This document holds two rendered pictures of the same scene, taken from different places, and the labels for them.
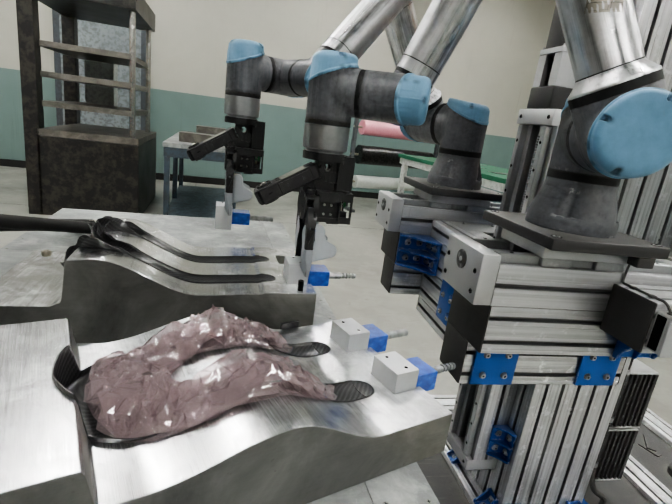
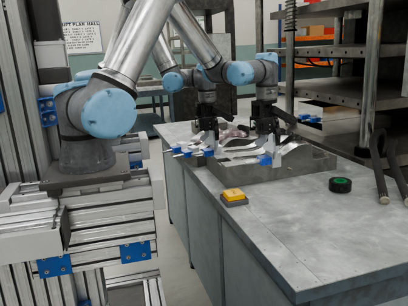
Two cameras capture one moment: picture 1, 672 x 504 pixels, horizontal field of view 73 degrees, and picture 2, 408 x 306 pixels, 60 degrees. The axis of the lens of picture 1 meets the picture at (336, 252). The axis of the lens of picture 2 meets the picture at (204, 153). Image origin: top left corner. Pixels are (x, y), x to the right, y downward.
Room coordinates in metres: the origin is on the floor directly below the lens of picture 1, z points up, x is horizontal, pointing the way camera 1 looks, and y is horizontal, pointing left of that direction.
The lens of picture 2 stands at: (2.25, 0.02, 1.34)
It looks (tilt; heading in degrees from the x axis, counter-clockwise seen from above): 17 degrees down; 180
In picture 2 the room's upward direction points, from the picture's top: 3 degrees counter-clockwise
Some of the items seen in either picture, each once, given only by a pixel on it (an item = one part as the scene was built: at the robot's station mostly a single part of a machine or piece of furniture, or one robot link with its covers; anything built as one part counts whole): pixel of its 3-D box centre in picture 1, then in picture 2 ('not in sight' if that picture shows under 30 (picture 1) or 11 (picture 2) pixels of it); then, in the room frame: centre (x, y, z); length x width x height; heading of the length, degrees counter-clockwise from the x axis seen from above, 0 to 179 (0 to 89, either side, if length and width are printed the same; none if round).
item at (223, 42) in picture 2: not in sight; (200, 64); (-4.20, 0.02, 1.03); 1.54 x 0.94 x 2.06; 16
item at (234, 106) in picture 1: (242, 108); (267, 93); (1.02, 0.24, 1.17); 0.08 x 0.08 x 0.05
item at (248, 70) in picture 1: (246, 69); (266, 69); (1.02, 0.24, 1.25); 0.09 x 0.08 x 0.11; 130
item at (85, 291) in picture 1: (165, 274); (269, 154); (0.76, 0.30, 0.87); 0.50 x 0.26 x 0.14; 106
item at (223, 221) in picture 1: (244, 217); (261, 160); (1.02, 0.22, 0.93); 0.13 x 0.05 x 0.05; 106
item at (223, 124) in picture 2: not in sight; (209, 127); (-0.01, 0.05, 0.83); 0.20 x 0.15 x 0.07; 106
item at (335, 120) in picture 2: not in sight; (343, 113); (0.01, 0.91, 0.87); 0.50 x 0.27 x 0.17; 106
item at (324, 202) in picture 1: (324, 188); (206, 116); (0.77, 0.03, 1.06); 0.09 x 0.08 x 0.12; 106
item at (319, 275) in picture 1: (321, 275); (205, 152); (0.78, 0.02, 0.90); 0.13 x 0.05 x 0.05; 106
